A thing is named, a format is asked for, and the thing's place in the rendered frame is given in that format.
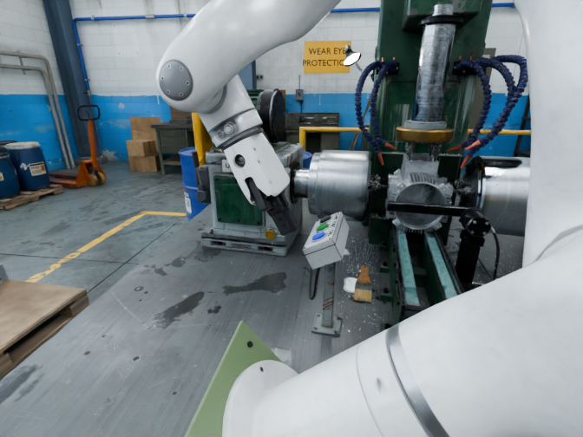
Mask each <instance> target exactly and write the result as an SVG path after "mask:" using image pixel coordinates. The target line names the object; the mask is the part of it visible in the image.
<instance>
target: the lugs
mask: <svg viewBox="0 0 583 437"><path fill-rule="evenodd" d="M394 175H401V170H400V169H397V170H396V171H395V172H394ZM396 187H397V188H398V189H399V191H402V189H404V187H406V184H405V183H404V182H403V181H402V180H401V181H400V182H399V183H398V184H396ZM438 187H439V189H440V190H441V191H442V193H445V192H447V191H448V190H449V189H448V188H447V187H446V186H445V184H444V183H441V184H440V185H439V186H438ZM392 223H393V224H394V225H395V226H396V227H398V226H399V225H400V224H401V223H400V222H399V221H398V219H397V218H393V219H392ZM432 227H433V228H434V229H435V230H436V231H437V230H438V229H440V228H441V227H442V224H441V223H440V222H438V223H437V224H435V225H433V226H432Z"/></svg>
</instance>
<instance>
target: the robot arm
mask: <svg viewBox="0 0 583 437"><path fill-rule="evenodd" d="M341 1H342V0H212V1H210V2H209V3H208V4H207V5H205V6H204V7H203V8H202V9H201V10H200V11H199V12H198V13H197V14H196V15H195V16H194V17H193V19H192V20H191V21H190V22H189V23H188V24H187V26H186V27H185V28H184V29H183V30H182V31H181V32H180V34H179V35H178V36H177V37H176V39H174V40H173V41H172V42H171V43H170V45H169V46H168V48H167V51H166V53H165V55H164V56H163V57H162V59H161V61H160V64H159V66H158V68H157V72H156V87H157V90H158V92H159V94H160V96H161V98H162V99H163V101H164V102H165V103H166V104H167V105H169V106H170V107H172V108H175V109H177V110H179V111H183V112H188V113H197V114H198V116H199V117H200V118H201V120H202V122H203V124H204V126H205V127H206V130H207V132H208V133H209V134H210V136H211V138H212V142H213V143H214V144H215V146H216V147H222V146H223V148H222V149H221V151H222V153H225V155H226V158H227V160H228V162H229V165H230V167H231V168H232V171H233V174H234V176H235V178H236V180H237V181H238V183H239V186H240V188H241V190H242V191H243V193H244V194H245V196H246V198H247V200H248V201H249V202H250V203H251V204H252V205H258V206H259V209H260V211H262V212H264V211H267V213H268V214H269V216H270V217H272V219H273V221H274V223H275V225H276V226H277V228H278V230H279V232H280V234H281V235H282V236H284V235H286V234H289V233H291V232H294V231H296V230H297V229H298V227H299V225H298V222H297V220H296V219H295V217H294V215H293V213H292V210H291V208H290V207H287V206H289V204H288V201H287V199H286V197H285V188H286V187H287V186H288V185H289V183H290V178H289V176H288V174H287V172H286V170H285V169H284V167H283V165H282V163H281V162H280V160H279V158H278V156H277V155H276V153H275V151H274V150H273V148H272V146H271V144H270V143H269V141H268V140H267V138H266V137H265V136H264V135H263V134H262V132H264V130H263V128H260V129H258V127H259V126H261V125H262V124H263V122H262V120H261V119H260V117H259V114H258V112H257V111H256V109H255V107H254V106H253V104H252V101H251V99H250V97H249V95H248V93H247V92H246V89H245V87H244V85H243V83H242V81H241V80H240V78H239V75H238V73H239V72H240V71H241V70H242V69H243V68H245V67H246V66H247V65H249V64H250V63H251V62H253V61H254V60H256V59H257V58H259V57H260V56H262V55H263V54H264V53H266V52H268V51H270V50H271V49H274V48H276V47H278V46H280V45H282V44H285V43H288V42H294V41H297V40H298V39H300V38H301V37H303V36H305V35H306V34H307V33H308V32H309V31H311V30H312V29H313V28H314V27H315V26H316V25H317V24H318V23H319V22H320V21H321V20H322V19H324V18H325V17H326V16H327V15H328V14H329V13H330V12H331V11H332V10H333V9H334V8H335V7H336V6H337V5H338V4H339V3H340V2H341ZM513 1H514V4H515V6H516V8H517V10H518V12H519V15H520V18H521V23H522V28H523V33H524V39H525V47H526V58H527V76H528V84H529V98H530V113H531V158H530V174H529V187H528V198H527V220H526V230H525V240H524V250H523V260H522V268H521V269H519V270H517V271H514V272H512V273H510V274H508V275H506V276H504V277H501V278H498V279H496V280H495V281H492V282H490V283H488V284H484V285H483V286H480V287H478V288H475V289H473V290H470V291H467V292H465V293H462V294H461V295H458V296H456V297H452V298H450V299H448V300H445V301H443V302H441V303H438V304H436V305H434V306H431V307H429V308H427V309H426V310H423V311H421V312H419V313H417V314H415V315H414V316H411V317H409V318H407V319H406V320H404V321H402V322H400V323H398V324H396V325H394V326H392V327H390V328H388V329H386V330H384V331H382V332H380V333H378V334H376V335H375V336H373V337H371V338H369V339H367V340H365V341H363V342H361V343H359V344H357V345H355V346H353V347H351V348H349V349H347V350H345V351H344V352H342V353H340V354H338V355H335V356H333V357H332V358H330V359H328V360H326V361H324V362H321V363H319V364H318V365H316V366H314V367H312V368H311V369H308V370H306V371H305V372H303V373H301V374H298V373H297V372H296V371H295V370H293V369H291V368H290V367H289V366H287V365H285V364H283V363H282V362H277V361H273V360H264V361H261V362H256V363H254V364H253V365H252V366H250V367H249V368H247V369H245V370H244V371H243V372H242V373H241V374H240V376H239V377H238V378H237V379H236V381H235V383H234V384H233V386H232V388H231V390H230V393H229V395H228V398H227V401H226V407H225V413H224V417H223V427H222V437H583V0H513ZM266 197H267V198H266Z"/></svg>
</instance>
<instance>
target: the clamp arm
mask: <svg viewBox="0 0 583 437"><path fill-rule="evenodd" d="M469 208H475V207H473V206H460V205H437V204H424V203H412V202H401V201H388V202H387V211H389V212H410V213H421V214H433V215H443V216H455V217H461V215H462V213H463V212H464V211H465V210H467V209H469Z"/></svg>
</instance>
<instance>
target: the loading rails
mask: <svg viewBox="0 0 583 437"><path fill-rule="evenodd" d="M392 219H393V218H390V225H389V233H388V243H386V242H385V241H383V242H382V243H381V242H380V243H379V251H387V252H388V253H389V262H388V263H387V262H386V261H384V262H380V263H379V272H382V273H389V274H390V289H389V288H380V291H379V300H380V301H385V302H391V307H392V321H393V324H388V323H380V328H379V333H380V332H382V331H384V330H386V329H388V328H390V327H392V326H394V325H396V324H398V323H400V322H402V321H404V320H406V319H407V318H409V317H411V316H414V315H415V314H417V313H419V312H421V311H423V310H426V309H422V305H421V304H419V300H418V295H417V291H416V287H423V288H425V290H426V293H427V297H428V301H429V307H431V306H434V305H436V304H438V303H441V302H443V301H445V300H448V299H450V298H452V297H456V296H458V295H461V294H462V293H465V292H464V289H463V288H462V285H461V282H460V280H459V278H458V276H457V274H456V272H455V268H454V266H453V265H452V262H451V260H450V258H449V254H448V253H447V251H446V248H445V246H444V244H443V242H442V239H441V237H440V235H439V232H438V231H436V230H435V229H434V230H433V232H431V233H429V232H426V233H423V231H422V234H421V232H420V230H419V233H417V230H416V235H415V241H414V240H407V238H406V236H405V234H404V233H405V231H403V229H402V230H400V229H399V230H398V229H396V226H395V225H394V224H393V223H392ZM402 231H403V233H402ZM399 232H400V233H399ZM428 233H429V234H432V235H429V234H428ZM400 234H401V235H402V236H401V235H400ZM431 236H432V237H431ZM433 236H434V237H433ZM410 256H417V257H418V261H419V264H420V268H421V269H419V268H412V264H411V260H410Z"/></svg>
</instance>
